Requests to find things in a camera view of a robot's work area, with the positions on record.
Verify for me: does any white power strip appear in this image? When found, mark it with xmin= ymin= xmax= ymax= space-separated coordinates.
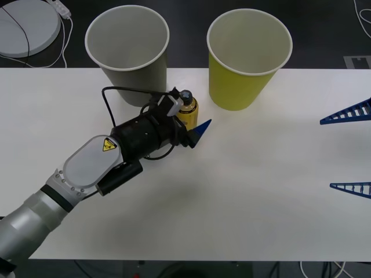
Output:
xmin=48 ymin=0 xmax=72 ymax=18

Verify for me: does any grey plastic bin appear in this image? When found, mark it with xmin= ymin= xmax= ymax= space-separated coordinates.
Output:
xmin=84 ymin=6 xmax=170 ymax=108

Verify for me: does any thin black cable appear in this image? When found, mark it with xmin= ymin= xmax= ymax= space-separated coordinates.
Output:
xmin=0 ymin=5 xmax=31 ymax=68

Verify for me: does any yellow can with black cap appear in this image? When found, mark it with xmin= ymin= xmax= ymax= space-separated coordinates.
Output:
xmin=176 ymin=89 xmax=200 ymax=131

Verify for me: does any yellow-green plastic bin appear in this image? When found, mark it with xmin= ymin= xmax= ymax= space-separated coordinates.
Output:
xmin=206 ymin=8 xmax=293 ymax=111

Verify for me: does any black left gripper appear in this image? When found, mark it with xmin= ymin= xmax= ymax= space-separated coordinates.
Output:
xmin=150 ymin=114 xmax=213 ymax=149

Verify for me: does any white round disc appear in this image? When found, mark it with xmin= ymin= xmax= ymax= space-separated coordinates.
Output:
xmin=0 ymin=0 xmax=61 ymax=58

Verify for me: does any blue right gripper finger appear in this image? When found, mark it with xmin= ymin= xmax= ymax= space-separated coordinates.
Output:
xmin=319 ymin=97 xmax=371 ymax=126
xmin=329 ymin=181 xmax=371 ymax=200

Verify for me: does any white looped cable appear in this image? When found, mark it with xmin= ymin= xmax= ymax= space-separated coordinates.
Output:
xmin=353 ymin=0 xmax=371 ymax=38

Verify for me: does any grey floor socket box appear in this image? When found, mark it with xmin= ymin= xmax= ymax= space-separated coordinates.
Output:
xmin=343 ymin=55 xmax=371 ymax=70

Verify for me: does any white floor cable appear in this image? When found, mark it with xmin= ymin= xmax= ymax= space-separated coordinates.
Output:
xmin=300 ymin=260 xmax=348 ymax=278

